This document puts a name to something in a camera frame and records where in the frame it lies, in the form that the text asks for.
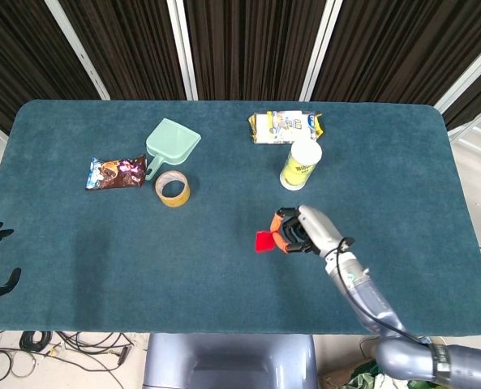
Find coiled black cable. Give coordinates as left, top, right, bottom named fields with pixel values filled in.
left=19, top=331, right=54, bottom=353

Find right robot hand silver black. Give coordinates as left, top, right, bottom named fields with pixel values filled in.
left=270, top=204, right=354, bottom=261

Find clear tennis ball tube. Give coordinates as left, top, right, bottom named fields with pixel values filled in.
left=279, top=139, right=323, bottom=191

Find yellow tennis ball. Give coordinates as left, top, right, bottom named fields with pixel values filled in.
left=281, top=173, right=308, bottom=190
left=286, top=156, right=316, bottom=179

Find brown snack bag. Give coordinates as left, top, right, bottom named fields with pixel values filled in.
left=85, top=154, right=148, bottom=190

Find blue tablecloth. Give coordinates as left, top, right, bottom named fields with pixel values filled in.
left=0, top=100, right=481, bottom=337

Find tangled black floor cables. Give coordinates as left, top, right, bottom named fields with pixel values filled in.
left=0, top=330, right=135, bottom=382

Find white partition post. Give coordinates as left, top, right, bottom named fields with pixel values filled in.
left=44, top=0, right=111, bottom=101
left=165, top=0, right=199, bottom=101
left=299, top=0, right=344, bottom=102
left=433, top=36, right=481, bottom=114

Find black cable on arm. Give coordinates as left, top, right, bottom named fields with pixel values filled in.
left=329, top=237, right=434, bottom=348

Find green crumpled plastic bag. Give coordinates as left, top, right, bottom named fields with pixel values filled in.
left=345, top=359, right=395, bottom=389

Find white yellow snack packet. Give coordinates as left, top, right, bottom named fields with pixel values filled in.
left=247, top=110, right=324, bottom=145

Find small red block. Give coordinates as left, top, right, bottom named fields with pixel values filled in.
left=255, top=230, right=276, bottom=254

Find yellow packing tape roll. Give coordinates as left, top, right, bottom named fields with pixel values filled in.
left=155, top=170, right=191, bottom=208

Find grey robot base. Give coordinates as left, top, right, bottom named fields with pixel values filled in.
left=142, top=334, right=318, bottom=389

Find mint green plastic dustpan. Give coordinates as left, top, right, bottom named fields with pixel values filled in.
left=144, top=118, right=202, bottom=182

